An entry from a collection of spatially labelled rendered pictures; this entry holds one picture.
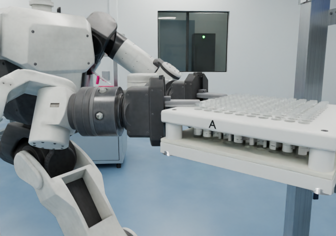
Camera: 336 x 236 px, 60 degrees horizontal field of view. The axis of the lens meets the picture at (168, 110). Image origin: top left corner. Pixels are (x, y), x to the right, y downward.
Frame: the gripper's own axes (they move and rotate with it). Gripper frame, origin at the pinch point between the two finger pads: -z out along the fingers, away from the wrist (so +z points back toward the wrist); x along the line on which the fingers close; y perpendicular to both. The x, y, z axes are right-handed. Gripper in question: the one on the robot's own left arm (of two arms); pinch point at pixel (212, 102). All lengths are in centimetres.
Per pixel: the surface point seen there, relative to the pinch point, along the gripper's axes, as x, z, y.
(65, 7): -109, 478, -218
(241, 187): 101, 88, -169
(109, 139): 67, 206, -114
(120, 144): 73, 199, -122
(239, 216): 102, 65, -125
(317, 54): -10.1, -5.7, -45.6
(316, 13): -21.9, -5.0, -44.6
